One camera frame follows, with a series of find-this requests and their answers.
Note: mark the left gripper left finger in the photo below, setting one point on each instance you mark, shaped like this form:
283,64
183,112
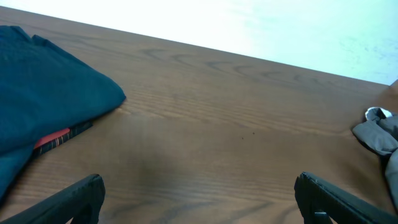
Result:
78,203

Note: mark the red black waistband shorts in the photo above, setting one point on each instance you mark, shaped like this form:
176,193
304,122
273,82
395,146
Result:
54,140

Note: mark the navy blue shorts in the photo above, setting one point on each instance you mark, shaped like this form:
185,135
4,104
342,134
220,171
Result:
44,89

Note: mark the grey shorts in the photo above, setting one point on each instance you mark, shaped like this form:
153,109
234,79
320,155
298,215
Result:
379,133

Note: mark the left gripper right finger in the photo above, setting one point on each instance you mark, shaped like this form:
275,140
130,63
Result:
322,202

